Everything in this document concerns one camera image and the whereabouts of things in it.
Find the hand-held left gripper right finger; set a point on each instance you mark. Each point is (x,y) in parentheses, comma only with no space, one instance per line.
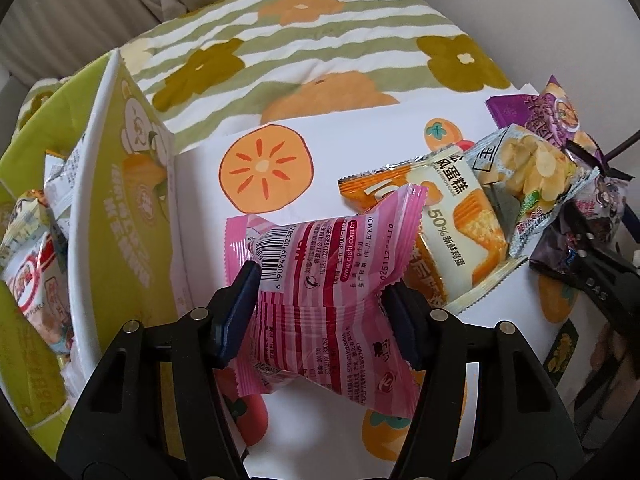
(405,325)

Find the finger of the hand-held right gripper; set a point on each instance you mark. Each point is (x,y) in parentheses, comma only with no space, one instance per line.
(582,240)

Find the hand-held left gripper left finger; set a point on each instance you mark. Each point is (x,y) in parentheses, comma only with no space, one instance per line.
(240,310)

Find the dark blue red snack packet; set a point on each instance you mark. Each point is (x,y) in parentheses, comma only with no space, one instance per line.
(550,250)

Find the lilac cartoon snack packet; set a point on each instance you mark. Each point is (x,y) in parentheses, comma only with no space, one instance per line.
(605,200)

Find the pink striped snack packet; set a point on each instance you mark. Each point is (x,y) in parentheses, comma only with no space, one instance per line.
(325,260)

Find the green cardboard box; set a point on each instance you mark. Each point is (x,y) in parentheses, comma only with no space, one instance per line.
(120,220)

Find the snack packets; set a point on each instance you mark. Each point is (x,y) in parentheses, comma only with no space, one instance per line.
(35,285)

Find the white barcode snack packet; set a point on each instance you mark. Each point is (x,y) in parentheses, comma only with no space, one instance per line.
(60,180)

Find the gold snack packet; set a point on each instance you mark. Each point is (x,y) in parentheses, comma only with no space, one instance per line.
(30,215)

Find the grey potato chips packet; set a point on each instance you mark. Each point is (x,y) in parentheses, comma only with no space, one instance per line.
(535,170)

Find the black curved lamp pole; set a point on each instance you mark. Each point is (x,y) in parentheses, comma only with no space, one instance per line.
(625,146)

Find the orange cream cake packet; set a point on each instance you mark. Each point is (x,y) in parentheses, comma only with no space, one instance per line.
(465,240)

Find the purple snack packet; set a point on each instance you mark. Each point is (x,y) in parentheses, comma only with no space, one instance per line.
(555,110)

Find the beige curtain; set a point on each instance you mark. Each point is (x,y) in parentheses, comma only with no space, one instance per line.
(100,0)

